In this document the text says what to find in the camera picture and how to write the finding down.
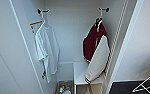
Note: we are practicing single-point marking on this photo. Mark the red white jacket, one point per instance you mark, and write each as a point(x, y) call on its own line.
point(92, 40)

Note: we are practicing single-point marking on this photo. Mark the white wardrobe door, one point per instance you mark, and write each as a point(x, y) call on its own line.
point(124, 40)
point(11, 50)

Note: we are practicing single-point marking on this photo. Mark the white wardrobe body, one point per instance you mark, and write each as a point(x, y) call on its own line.
point(71, 33)

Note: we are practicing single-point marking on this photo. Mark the white shirt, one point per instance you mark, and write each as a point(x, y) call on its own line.
point(47, 46)

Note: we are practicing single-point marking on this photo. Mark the green yellow bottle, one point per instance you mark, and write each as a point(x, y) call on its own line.
point(61, 89)

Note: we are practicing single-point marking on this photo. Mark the blue white bottle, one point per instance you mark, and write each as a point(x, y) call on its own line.
point(67, 91)

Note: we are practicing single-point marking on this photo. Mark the orange wooden hanger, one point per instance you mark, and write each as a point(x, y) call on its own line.
point(36, 23)

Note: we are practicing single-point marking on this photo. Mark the black hook rod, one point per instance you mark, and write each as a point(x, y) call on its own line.
point(106, 9)
point(41, 11)

